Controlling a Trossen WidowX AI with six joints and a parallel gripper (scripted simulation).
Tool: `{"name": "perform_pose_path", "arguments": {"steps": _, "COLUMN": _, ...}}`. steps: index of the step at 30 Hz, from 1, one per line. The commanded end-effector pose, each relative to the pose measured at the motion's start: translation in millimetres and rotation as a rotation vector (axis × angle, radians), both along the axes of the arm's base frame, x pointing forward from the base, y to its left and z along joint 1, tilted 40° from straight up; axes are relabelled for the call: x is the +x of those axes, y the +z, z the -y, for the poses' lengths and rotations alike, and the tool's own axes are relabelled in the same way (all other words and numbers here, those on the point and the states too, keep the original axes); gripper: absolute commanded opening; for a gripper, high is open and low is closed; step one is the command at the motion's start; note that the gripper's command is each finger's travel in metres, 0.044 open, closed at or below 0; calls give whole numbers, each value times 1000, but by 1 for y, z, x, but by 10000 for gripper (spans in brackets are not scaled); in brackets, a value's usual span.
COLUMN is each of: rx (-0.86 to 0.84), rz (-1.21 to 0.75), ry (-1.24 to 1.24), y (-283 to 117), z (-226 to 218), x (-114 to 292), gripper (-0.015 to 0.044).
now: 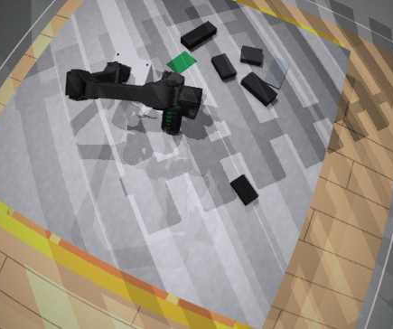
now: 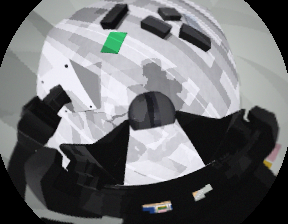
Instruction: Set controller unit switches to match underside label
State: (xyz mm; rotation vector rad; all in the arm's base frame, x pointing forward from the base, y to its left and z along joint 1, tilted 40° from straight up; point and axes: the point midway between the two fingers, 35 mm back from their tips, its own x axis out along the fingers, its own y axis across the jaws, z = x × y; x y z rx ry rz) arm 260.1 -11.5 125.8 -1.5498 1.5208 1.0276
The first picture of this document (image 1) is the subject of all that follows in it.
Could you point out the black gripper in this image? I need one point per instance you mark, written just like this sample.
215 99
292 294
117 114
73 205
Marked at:
189 112

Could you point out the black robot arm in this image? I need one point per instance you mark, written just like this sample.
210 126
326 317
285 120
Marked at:
164 94

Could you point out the dark grey switch panel with green rocker switches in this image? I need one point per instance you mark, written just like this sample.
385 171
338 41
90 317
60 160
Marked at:
171 121

